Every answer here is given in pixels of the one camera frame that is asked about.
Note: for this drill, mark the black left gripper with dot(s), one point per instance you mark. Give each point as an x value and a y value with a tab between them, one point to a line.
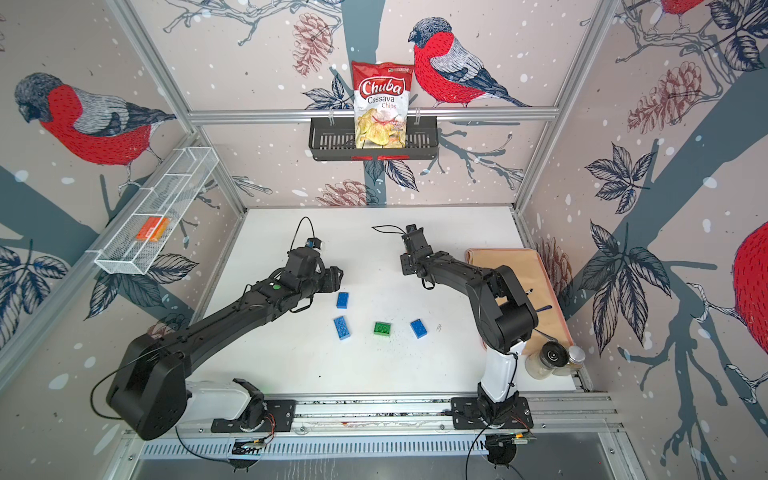
333	279

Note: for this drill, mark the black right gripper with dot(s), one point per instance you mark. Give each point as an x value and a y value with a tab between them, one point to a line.
404	268

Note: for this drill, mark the small blue lego brick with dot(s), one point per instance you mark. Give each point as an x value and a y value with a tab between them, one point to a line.
342	300

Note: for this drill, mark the long blue lego brick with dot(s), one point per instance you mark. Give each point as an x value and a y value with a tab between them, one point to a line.
342	328

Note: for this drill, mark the green lego brick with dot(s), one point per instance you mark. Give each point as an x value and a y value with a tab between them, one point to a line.
382	329

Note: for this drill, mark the blue square lego brick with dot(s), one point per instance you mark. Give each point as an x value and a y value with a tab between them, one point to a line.
418	328

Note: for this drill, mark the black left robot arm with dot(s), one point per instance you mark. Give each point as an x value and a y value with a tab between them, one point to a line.
150	391

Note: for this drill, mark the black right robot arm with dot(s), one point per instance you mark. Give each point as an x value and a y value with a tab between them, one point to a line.
503	316

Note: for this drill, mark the tan wooden tray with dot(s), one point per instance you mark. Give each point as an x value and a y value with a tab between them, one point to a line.
529	269

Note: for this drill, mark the Chuba cassava chips bag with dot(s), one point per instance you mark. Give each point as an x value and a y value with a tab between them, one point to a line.
381	99

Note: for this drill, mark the clear bottle black cap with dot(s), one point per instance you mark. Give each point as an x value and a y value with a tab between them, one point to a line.
554	359

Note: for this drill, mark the orange red block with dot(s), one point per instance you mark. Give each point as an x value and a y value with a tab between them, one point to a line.
153	229

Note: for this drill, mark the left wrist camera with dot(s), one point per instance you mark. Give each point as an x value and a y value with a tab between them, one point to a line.
314	243

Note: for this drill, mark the black wire basket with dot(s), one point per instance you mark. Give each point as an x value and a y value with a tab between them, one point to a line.
334	140

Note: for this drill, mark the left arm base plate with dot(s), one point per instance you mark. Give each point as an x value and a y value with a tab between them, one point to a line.
263	416

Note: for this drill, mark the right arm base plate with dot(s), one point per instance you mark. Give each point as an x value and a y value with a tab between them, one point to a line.
469	413

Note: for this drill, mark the white wire shelf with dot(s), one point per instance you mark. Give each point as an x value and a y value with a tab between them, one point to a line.
169	193

